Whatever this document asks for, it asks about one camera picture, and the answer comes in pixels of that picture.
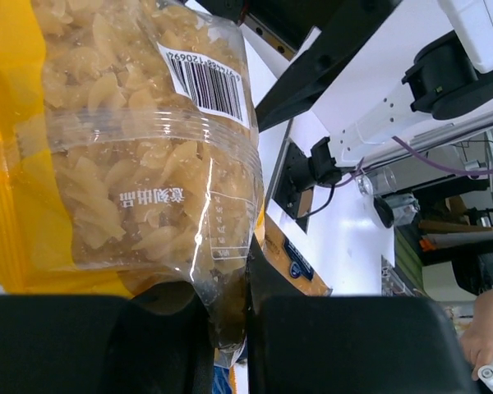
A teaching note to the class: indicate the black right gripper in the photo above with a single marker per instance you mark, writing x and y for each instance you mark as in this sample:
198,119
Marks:
319,37

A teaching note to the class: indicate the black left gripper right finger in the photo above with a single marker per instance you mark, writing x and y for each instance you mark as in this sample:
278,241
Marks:
346,344

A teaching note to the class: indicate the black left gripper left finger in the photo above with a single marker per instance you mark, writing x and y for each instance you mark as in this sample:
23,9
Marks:
157,342

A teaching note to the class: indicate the yellow fusilli pasta bag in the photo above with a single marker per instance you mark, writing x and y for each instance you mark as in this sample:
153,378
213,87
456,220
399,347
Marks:
128,154

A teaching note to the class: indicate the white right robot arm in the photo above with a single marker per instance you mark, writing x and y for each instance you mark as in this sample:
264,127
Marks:
443,83

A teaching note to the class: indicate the person hand in background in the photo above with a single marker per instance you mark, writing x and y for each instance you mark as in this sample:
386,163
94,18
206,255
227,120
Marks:
477,340

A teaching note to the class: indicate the La Sicilia spaghetti pack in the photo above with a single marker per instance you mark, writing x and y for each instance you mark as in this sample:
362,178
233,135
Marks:
285,258

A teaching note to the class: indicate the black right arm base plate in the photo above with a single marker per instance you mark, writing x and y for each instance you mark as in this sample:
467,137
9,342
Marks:
300,193

